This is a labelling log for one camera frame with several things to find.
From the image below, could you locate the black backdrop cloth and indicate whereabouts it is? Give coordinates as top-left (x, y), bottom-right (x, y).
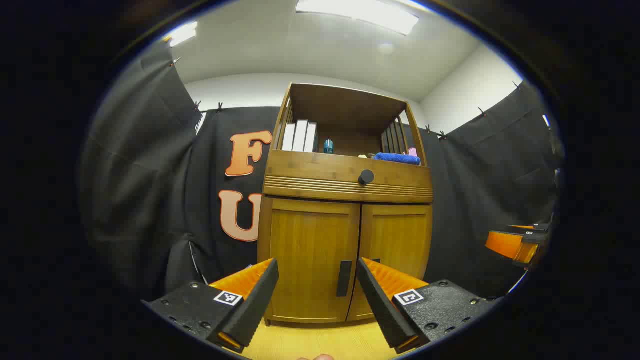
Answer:
top-left (80, 42), bottom-right (563, 301)

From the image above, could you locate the wooden cabinet door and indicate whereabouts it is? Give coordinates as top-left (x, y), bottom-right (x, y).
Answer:
top-left (270, 197), bottom-right (361, 323)
top-left (347, 202), bottom-right (433, 322)

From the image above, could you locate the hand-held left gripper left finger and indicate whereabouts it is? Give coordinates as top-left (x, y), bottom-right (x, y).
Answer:
top-left (141, 258), bottom-right (280, 354)

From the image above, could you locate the black door handle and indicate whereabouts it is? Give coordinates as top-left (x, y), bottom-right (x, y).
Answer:
top-left (336, 260), bottom-right (353, 298)

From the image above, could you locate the wooden double-door shoe cabinet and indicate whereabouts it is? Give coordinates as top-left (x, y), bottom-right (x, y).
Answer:
top-left (257, 82), bottom-right (435, 327)

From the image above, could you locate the small ceiling light panel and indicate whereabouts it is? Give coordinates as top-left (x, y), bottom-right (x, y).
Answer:
top-left (162, 21), bottom-right (198, 48)

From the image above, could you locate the blue towel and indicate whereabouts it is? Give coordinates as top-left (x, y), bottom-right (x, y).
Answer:
top-left (373, 152), bottom-right (422, 166)

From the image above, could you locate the large ceiling light panel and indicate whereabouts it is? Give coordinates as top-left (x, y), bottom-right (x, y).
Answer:
top-left (295, 0), bottom-right (420, 36)

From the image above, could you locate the wooden cabinet drawer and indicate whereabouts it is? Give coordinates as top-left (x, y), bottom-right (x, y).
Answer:
top-left (263, 150), bottom-right (434, 203)

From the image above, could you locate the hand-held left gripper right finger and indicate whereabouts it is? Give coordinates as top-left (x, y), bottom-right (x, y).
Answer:
top-left (356, 257), bottom-right (501, 355)

